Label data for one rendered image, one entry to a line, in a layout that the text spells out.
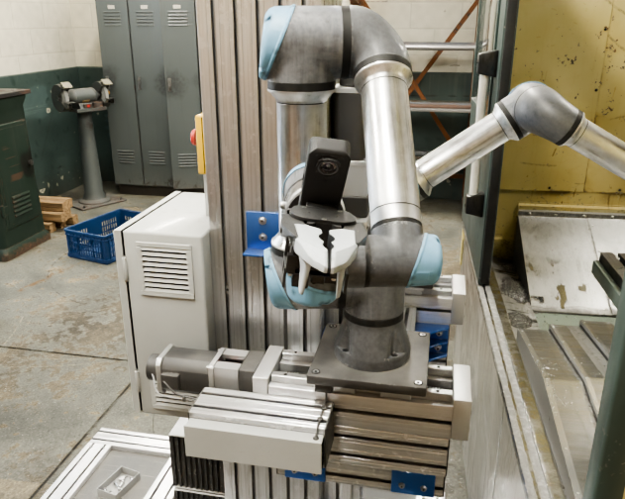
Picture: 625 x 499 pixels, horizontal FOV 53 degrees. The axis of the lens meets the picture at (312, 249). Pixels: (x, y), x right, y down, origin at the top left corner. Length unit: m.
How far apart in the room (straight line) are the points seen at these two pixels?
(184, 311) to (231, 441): 0.35
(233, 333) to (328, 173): 0.85
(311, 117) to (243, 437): 0.59
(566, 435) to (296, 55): 1.11
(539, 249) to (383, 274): 1.93
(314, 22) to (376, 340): 0.57
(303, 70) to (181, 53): 5.02
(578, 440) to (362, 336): 0.69
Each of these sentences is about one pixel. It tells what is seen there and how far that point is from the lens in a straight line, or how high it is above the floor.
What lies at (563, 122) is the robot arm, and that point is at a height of 1.43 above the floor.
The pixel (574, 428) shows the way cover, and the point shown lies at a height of 0.72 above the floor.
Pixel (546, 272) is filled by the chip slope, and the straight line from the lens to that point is 2.68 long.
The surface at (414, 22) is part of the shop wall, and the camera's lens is 6.11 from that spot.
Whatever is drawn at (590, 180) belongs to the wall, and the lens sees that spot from 2.94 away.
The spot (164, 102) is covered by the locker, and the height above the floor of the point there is 0.93.
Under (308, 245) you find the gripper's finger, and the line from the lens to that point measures 0.59.
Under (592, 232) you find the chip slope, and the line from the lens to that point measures 2.91.
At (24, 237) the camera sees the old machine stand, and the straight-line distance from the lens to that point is 5.25.
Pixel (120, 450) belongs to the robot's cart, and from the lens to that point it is 2.46.
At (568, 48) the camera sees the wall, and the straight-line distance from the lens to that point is 2.82.
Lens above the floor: 1.66
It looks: 20 degrees down
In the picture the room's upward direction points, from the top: straight up
